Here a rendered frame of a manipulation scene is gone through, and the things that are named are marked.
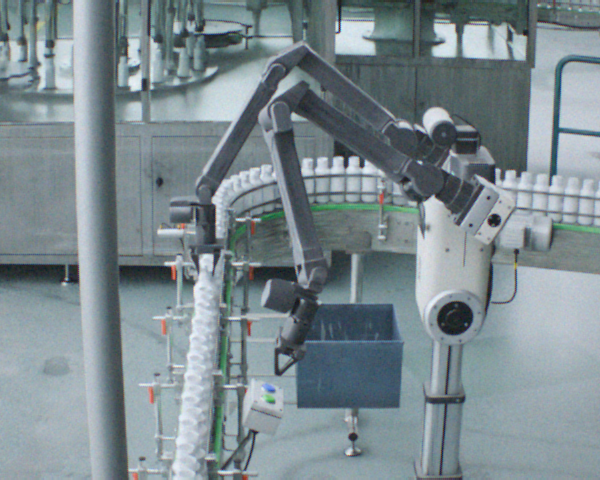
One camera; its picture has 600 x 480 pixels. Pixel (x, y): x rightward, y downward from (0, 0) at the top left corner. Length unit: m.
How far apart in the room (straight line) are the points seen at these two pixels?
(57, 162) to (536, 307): 2.58
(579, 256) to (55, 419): 2.27
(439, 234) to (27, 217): 3.87
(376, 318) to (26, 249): 3.13
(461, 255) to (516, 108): 5.41
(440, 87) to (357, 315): 4.58
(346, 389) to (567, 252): 1.31
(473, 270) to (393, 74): 5.26
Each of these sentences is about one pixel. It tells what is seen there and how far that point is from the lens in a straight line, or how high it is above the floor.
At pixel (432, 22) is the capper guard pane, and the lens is 8.53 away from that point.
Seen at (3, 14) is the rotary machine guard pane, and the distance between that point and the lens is 6.68.
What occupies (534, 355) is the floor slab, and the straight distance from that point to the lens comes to 6.24.
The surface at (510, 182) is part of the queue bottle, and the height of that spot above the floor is 1.13.
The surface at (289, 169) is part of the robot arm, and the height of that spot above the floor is 1.64.
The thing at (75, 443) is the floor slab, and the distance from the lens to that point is 5.33.
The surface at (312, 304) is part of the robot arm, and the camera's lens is 2.97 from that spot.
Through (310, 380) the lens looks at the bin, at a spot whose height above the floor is 0.82.
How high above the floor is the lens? 2.44
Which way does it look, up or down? 18 degrees down
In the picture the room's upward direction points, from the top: 1 degrees clockwise
